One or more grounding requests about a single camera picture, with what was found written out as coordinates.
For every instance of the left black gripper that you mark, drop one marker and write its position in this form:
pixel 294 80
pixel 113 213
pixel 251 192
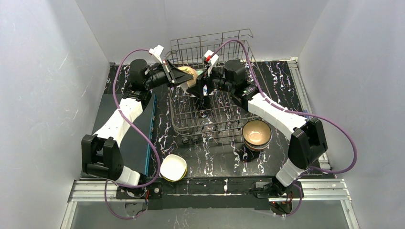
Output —
pixel 170 73

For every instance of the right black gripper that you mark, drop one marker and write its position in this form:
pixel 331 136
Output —
pixel 208 79

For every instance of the blue floral bowl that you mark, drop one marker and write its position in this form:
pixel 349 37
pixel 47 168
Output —
pixel 205 91

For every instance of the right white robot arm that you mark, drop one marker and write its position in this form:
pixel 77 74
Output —
pixel 307 140

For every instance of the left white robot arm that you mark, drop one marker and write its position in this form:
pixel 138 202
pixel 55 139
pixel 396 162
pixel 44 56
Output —
pixel 101 156

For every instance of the tan interior dark bowl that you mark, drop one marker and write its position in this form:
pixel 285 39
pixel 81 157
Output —
pixel 256 132

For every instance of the white square bowl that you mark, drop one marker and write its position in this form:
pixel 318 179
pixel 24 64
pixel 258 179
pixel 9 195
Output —
pixel 173 166

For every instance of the orange striped bowl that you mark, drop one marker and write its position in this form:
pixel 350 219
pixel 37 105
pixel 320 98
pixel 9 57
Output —
pixel 256 148

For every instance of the yellow rimmed bowl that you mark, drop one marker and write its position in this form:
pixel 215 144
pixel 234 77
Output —
pixel 176 180

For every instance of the grey mat blue edge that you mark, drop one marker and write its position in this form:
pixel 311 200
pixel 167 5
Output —
pixel 134 148

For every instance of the grey wire dish rack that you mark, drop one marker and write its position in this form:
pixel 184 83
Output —
pixel 216 116

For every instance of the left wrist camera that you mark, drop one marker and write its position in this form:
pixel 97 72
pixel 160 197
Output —
pixel 156 54

